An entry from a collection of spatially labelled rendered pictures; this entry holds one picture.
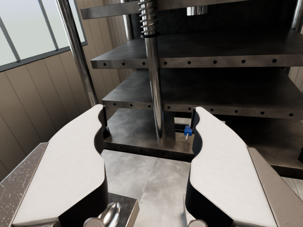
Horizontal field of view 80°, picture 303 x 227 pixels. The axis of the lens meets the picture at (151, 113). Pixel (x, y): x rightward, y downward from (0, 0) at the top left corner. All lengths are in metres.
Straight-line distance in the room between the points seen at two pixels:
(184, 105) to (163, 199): 0.48
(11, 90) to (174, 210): 2.02
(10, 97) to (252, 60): 2.19
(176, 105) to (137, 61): 0.31
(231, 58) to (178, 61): 0.23
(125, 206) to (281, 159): 0.79
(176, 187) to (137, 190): 0.18
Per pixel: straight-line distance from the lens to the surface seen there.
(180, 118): 1.04
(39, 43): 2.52
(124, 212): 0.77
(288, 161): 1.14
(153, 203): 0.86
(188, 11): 1.15
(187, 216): 0.70
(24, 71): 2.44
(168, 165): 0.98
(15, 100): 2.41
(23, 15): 2.49
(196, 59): 0.90
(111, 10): 1.02
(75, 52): 1.07
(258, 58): 0.91
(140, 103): 1.07
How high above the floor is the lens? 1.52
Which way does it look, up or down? 31 degrees down
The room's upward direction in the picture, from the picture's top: 7 degrees counter-clockwise
